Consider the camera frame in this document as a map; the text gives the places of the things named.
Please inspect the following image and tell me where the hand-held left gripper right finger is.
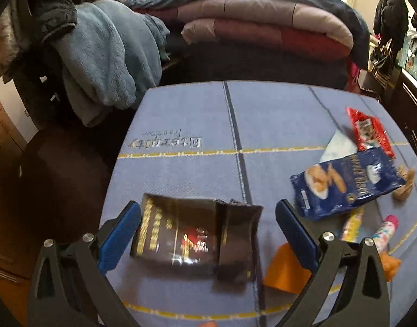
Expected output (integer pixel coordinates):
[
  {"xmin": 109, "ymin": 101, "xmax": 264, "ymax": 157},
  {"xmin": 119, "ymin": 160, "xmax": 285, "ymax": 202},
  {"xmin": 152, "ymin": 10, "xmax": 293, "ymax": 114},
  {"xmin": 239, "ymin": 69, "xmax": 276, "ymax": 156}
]
[{"xmin": 275, "ymin": 199, "xmax": 390, "ymax": 327}]

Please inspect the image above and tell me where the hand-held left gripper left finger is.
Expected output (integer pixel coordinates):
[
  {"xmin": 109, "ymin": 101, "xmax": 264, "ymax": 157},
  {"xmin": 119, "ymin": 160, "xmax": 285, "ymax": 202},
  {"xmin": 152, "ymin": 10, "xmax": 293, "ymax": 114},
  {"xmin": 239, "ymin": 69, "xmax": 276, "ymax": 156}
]
[{"xmin": 27, "ymin": 200, "xmax": 142, "ymax": 327}]

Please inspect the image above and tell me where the black foil snack bag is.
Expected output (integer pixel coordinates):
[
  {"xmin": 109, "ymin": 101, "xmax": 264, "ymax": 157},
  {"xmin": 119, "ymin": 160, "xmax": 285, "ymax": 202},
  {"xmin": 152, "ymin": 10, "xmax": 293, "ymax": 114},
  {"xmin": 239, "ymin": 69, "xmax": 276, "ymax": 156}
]
[{"xmin": 130, "ymin": 193, "xmax": 264, "ymax": 285}]

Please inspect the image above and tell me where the blue snack bag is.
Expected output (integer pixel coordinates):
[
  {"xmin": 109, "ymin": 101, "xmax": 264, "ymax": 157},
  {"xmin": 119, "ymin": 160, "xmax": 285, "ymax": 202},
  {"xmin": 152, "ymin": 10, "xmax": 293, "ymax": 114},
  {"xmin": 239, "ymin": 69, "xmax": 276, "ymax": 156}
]
[{"xmin": 290, "ymin": 147, "xmax": 407, "ymax": 221}]

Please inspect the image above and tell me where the white plastic wrapper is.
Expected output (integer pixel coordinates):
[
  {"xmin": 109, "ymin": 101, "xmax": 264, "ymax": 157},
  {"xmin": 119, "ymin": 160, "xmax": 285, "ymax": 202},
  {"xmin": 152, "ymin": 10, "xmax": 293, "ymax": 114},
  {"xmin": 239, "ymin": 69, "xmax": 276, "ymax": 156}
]
[{"xmin": 319, "ymin": 130, "xmax": 359, "ymax": 163}]

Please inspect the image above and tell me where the red candy wrapper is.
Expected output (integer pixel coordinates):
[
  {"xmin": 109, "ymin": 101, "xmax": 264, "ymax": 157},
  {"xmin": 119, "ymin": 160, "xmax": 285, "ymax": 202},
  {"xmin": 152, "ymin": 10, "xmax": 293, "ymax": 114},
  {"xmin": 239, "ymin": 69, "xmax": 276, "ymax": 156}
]
[{"xmin": 345, "ymin": 107, "xmax": 396, "ymax": 159}]

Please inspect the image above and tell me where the orange paper piece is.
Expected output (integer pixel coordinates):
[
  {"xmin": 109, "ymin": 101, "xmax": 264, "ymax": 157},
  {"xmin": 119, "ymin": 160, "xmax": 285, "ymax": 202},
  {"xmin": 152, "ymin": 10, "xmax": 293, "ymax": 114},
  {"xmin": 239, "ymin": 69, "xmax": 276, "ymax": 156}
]
[{"xmin": 263, "ymin": 243, "xmax": 311, "ymax": 294}]

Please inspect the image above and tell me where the colourful striped wrapper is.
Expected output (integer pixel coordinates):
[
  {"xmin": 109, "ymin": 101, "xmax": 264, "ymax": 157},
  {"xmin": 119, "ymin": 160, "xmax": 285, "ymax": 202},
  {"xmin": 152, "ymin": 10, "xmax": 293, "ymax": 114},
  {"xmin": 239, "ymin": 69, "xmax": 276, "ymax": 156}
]
[{"xmin": 339, "ymin": 205, "xmax": 366, "ymax": 244}]

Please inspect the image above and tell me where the small pink-capped bottle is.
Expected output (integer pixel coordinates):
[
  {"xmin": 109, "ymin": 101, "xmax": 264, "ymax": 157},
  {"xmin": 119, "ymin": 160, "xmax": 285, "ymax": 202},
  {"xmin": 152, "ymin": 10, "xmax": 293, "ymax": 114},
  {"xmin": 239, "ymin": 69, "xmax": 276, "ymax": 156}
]
[{"xmin": 370, "ymin": 214, "xmax": 400, "ymax": 246}]

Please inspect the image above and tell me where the orange crumpled wrapper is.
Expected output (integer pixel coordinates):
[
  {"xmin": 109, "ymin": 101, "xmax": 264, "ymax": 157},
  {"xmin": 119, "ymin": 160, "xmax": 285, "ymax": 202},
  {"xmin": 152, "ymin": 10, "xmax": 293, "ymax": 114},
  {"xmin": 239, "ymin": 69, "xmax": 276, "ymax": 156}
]
[{"xmin": 379, "ymin": 252, "xmax": 402, "ymax": 283}]

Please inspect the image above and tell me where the brown wooden wardrobe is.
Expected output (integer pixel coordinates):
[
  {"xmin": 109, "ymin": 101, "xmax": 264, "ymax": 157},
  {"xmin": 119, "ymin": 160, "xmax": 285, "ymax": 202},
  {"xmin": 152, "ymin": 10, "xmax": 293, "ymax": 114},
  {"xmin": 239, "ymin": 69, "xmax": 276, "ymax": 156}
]
[{"xmin": 0, "ymin": 82, "xmax": 39, "ymax": 280}]

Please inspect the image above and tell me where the dark wooden dresser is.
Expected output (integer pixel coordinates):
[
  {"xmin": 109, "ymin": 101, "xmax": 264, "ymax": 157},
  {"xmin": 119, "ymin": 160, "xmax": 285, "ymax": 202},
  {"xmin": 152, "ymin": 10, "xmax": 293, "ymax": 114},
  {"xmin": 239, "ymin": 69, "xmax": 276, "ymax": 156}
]
[{"xmin": 382, "ymin": 68, "xmax": 417, "ymax": 164}]

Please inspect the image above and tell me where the bed with dark sheet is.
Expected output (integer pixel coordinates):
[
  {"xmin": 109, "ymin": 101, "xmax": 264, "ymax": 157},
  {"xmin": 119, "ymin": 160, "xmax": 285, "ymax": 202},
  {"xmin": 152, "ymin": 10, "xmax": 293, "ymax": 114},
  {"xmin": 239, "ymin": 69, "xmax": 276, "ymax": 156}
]
[{"xmin": 161, "ymin": 37, "xmax": 352, "ymax": 91}]

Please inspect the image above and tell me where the blue fleece blanket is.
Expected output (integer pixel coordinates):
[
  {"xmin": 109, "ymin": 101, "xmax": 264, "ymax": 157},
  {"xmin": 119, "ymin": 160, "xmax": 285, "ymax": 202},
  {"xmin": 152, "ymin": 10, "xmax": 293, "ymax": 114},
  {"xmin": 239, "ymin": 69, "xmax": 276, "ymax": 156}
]
[{"xmin": 54, "ymin": 0, "xmax": 171, "ymax": 127}]

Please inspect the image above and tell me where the striped handbag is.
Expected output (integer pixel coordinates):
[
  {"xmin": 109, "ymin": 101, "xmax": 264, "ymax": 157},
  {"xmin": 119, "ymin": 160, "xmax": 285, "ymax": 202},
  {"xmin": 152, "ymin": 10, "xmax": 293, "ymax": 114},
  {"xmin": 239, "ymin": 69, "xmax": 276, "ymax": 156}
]
[{"xmin": 369, "ymin": 39, "xmax": 396, "ymax": 86}]

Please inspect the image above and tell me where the folded pink and red quilt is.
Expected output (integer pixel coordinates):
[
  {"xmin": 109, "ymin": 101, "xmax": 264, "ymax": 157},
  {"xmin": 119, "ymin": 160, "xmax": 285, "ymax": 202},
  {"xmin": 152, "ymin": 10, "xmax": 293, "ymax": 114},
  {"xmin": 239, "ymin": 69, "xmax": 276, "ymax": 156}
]
[{"xmin": 177, "ymin": 0, "xmax": 355, "ymax": 62}]

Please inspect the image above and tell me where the teal printed bag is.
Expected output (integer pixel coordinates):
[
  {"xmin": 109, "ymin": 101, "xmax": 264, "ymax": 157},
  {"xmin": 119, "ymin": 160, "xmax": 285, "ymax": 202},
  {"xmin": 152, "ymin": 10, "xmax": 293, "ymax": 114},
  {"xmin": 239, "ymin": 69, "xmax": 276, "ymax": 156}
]
[{"xmin": 397, "ymin": 31, "xmax": 417, "ymax": 86}]

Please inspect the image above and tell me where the grey fuzzy coat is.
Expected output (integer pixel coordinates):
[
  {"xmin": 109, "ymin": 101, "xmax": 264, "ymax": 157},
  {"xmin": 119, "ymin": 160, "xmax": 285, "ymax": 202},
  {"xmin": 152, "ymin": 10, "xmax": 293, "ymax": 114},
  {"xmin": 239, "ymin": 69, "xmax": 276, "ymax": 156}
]
[{"xmin": 0, "ymin": 0, "xmax": 29, "ymax": 80}]

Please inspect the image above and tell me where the dark puffer jacket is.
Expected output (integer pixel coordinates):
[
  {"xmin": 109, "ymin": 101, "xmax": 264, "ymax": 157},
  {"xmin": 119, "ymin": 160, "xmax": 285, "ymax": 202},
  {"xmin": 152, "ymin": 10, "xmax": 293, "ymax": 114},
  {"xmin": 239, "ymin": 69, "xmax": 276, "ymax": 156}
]
[{"xmin": 11, "ymin": 0, "xmax": 124, "ymax": 41}]

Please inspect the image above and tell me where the hanging black coat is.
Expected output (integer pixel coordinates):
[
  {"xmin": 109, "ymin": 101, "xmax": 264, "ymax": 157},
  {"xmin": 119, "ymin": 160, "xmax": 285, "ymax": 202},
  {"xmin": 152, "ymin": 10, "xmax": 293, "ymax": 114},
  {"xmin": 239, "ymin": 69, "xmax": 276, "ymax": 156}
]
[{"xmin": 373, "ymin": 0, "xmax": 409, "ymax": 46}]

